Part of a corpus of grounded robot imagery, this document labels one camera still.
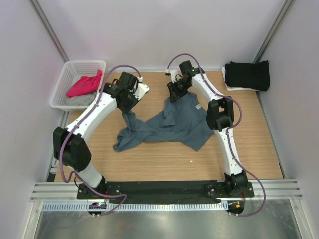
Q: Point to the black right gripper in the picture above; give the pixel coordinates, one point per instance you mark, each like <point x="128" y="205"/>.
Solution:
<point x="174" y="96"/>

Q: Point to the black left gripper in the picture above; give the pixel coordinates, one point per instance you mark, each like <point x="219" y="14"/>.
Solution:
<point x="127" y="109"/>

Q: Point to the teal blue t-shirt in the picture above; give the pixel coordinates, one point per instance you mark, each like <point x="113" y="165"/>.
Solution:
<point x="182" y="121"/>

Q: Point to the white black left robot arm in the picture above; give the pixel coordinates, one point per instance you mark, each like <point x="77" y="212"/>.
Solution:
<point x="70" y="144"/>

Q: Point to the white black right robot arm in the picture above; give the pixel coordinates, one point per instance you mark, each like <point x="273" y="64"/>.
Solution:
<point x="219" y="118"/>

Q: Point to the grey t-shirt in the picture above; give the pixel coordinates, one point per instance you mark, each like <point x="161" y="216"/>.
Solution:
<point x="81" y="100"/>

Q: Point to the pink t-shirt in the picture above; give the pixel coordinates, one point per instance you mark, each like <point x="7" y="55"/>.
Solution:
<point x="85" y="85"/>

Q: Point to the folded white t-shirt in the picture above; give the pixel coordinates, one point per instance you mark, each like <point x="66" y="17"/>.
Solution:
<point x="229" y="88"/>

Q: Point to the folded black t-shirt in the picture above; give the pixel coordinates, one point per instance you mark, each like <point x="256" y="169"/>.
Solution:
<point x="255" y="76"/>

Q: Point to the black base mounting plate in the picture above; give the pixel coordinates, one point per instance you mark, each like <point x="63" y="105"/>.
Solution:
<point x="175" y="192"/>

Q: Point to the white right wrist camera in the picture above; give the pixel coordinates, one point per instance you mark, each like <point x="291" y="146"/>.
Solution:
<point x="173" y="74"/>

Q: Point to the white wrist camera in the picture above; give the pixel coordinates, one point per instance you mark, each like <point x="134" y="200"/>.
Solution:
<point x="141" y="90"/>
<point x="173" y="74"/>

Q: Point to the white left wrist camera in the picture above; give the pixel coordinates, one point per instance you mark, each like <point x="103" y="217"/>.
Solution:
<point x="141" y="90"/>

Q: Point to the aluminium frame rail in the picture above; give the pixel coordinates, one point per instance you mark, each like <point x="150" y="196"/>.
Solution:
<point x="58" y="191"/>

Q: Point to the white slotted cable duct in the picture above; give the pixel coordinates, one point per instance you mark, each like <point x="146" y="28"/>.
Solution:
<point x="103" y="207"/>

